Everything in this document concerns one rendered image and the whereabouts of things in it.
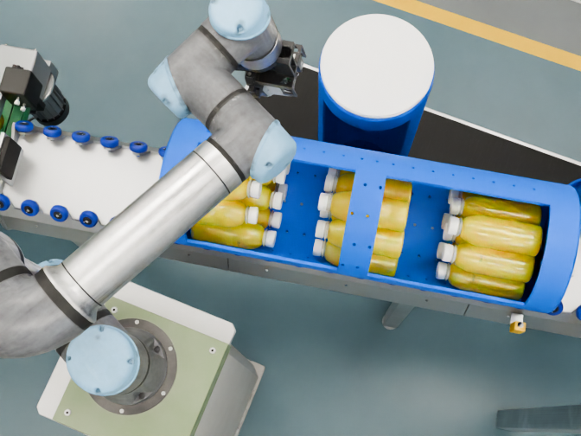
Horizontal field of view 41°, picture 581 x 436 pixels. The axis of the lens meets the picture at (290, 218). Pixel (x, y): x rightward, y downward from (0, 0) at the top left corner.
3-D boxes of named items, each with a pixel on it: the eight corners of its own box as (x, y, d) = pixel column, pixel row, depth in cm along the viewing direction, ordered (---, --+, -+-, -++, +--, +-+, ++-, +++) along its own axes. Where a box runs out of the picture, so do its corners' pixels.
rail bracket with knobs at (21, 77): (35, 118, 203) (22, 102, 193) (9, 112, 203) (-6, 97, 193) (46, 83, 205) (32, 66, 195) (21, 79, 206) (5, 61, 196)
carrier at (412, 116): (310, 146, 278) (326, 221, 270) (309, 25, 193) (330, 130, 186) (388, 132, 278) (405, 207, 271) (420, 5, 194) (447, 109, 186)
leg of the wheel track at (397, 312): (397, 330, 275) (419, 304, 214) (380, 328, 275) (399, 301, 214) (399, 315, 276) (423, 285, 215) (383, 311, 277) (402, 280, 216)
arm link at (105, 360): (112, 410, 143) (92, 410, 130) (67, 355, 146) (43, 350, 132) (162, 365, 145) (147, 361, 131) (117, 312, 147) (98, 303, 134)
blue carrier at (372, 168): (533, 317, 181) (571, 310, 153) (173, 248, 188) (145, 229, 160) (550, 200, 186) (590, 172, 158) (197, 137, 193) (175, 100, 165)
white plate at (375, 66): (310, 24, 192) (310, 26, 193) (332, 126, 185) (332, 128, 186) (419, 4, 192) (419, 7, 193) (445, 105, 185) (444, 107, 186)
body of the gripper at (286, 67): (296, 100, 126) (284, 77, 114) (246, 91, 127) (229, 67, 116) (307, 55, 126) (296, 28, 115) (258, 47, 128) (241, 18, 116)
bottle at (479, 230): (539, 257, 161) (455, 242, 163) (532, 256, 168) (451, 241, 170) (545, 225, 161) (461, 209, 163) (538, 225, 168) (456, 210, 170)
